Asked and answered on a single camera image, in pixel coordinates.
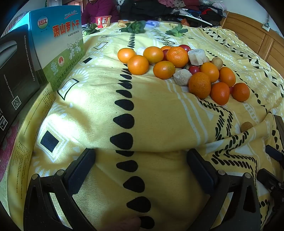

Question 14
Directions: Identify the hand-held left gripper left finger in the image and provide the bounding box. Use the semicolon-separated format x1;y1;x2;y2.
23;148;98;231

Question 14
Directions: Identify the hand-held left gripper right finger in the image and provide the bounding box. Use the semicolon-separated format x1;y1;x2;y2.
187;148;261;231

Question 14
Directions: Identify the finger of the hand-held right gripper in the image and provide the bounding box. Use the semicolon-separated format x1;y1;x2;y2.
266;145;284;159
257;168;284;210

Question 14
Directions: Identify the small tan round fruit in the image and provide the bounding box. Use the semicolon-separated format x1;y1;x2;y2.
241;121;253;132

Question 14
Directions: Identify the tan round food chunk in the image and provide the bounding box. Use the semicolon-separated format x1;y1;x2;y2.
173;69;193;87

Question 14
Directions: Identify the brown kiwi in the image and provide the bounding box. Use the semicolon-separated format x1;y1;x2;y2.
211;57;223;70

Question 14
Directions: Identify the white rough food chunk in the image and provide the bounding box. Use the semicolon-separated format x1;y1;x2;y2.
187;49;210;66

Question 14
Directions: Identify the pile of oranges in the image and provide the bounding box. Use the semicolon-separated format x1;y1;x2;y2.
117;45;251;106

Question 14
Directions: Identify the person's left hand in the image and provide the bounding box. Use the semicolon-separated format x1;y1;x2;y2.
116;217;141;231

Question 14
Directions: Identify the yellow printed flat box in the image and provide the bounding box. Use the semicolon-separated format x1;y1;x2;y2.
4;83;56;200

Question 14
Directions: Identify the black carton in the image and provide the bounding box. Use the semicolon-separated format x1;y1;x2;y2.
0;23;41;145

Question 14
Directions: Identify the wooden headboard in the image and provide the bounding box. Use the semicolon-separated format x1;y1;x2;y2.
222;11;284;98

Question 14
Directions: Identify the blue and green carton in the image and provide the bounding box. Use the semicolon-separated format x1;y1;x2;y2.
29;6;86;92

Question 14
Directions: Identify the green leafy vegetable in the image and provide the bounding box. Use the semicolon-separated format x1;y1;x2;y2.
82;23;100;37
120;20;147;34
165;23;189;38

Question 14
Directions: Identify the red instant noodle cup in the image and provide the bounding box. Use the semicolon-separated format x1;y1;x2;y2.
95;15;112;28

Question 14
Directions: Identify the pile of clothes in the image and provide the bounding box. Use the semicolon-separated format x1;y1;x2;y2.
120;0;229;28

